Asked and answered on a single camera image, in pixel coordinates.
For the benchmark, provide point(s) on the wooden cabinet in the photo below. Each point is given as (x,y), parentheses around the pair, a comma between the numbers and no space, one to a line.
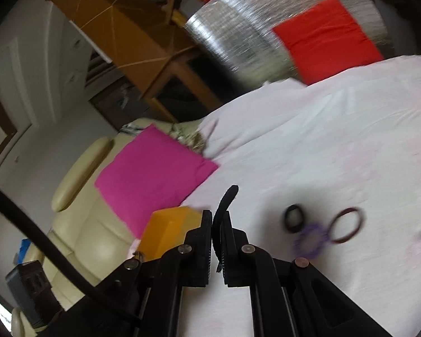
(182,73)

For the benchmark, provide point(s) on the orange cardboard box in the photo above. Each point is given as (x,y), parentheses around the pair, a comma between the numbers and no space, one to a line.
(168,231)

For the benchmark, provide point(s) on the red pillow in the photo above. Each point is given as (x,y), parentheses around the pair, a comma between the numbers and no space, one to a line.
(322,38)

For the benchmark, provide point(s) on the pink pillow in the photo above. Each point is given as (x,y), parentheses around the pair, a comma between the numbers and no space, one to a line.
(154,179)

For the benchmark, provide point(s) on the white blanket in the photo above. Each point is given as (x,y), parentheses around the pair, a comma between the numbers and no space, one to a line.
(319,140)

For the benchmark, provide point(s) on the cream leather sofa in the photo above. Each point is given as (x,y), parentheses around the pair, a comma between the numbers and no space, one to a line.
(87,224)

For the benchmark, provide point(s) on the wooden column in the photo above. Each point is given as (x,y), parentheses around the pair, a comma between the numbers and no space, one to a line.
(108,17)

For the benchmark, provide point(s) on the blue cloth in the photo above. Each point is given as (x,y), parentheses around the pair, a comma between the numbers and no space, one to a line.
(22,249)

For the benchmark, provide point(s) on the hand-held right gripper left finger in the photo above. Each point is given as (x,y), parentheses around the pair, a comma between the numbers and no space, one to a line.
(200,252)

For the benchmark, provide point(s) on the patterned cloth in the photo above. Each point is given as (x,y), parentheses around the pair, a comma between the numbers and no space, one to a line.
(193,140)

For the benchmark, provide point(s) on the dark brown bangle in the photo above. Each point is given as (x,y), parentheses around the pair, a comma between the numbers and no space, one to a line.
(363,222)

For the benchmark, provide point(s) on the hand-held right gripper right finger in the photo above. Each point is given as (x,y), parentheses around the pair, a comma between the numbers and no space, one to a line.
(233,256)

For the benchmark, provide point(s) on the thick black hair scrunchie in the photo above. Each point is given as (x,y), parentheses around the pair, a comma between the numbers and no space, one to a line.
(287,217)

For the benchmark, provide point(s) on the striped cloth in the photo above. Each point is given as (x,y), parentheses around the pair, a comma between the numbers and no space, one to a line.
(129,129)

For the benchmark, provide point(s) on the silver foil insulation panel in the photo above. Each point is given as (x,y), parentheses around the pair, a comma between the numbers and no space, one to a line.
(238,24)

